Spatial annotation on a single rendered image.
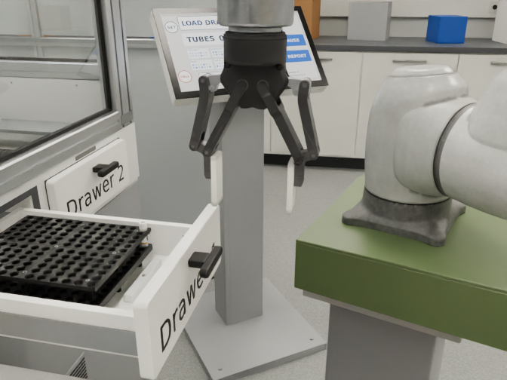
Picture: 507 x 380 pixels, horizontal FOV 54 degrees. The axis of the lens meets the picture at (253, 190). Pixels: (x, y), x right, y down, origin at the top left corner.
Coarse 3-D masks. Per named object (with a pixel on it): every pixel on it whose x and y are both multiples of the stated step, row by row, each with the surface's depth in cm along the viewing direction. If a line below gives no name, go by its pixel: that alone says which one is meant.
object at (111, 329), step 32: (0, 224) 82; (128, 224) 83; (160, 224) 82; (160, 256) 83; (128, 288) 74; (0, 320) 63; (32, 320) 62; (64, 320) 61; (96, 320) 60; (128, 320) 59; (128, 352) 60
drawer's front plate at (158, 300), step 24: (216, 216) 80; (192, 240) 69; (216, 240) 81; (168, 264) 63; (216, 264) 82; (144, 288) 58; (168, 288) 61; (144, 312) 55; (168, 312) 62; (144, 336) 57; (144, 360) 58
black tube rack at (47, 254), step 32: (32, 224) 80; (64, 224) 80; (96, 224) 80; (0, 256) 70; (32, 256) 71; (64, 256) 71; (96, 256) 70; (128, 256) 76; (0, 288) 68; (32, 288) 68; (64, 288) 68
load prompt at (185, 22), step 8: (184, 16) 152; (192, 16) 153; (200, 16) 154; (208, 16) 155; (216, 16) 156; (184, 24) 151; (192, 24) 152; (200, 24) 153; (208, 24) 154; (216, 24) 155
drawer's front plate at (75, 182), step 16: (112, 144) 112; (96, 160) 104; (112, 160) 111; (64, 176) 93; (80, 176) 98; (96, 176) 104; (112, 176) 111; (128, 176) 119; (48, 192) 91; (64, 192) 93; (80, 192) 99; (112, 192) 112; (64, 208) 94; (96, 208) 105
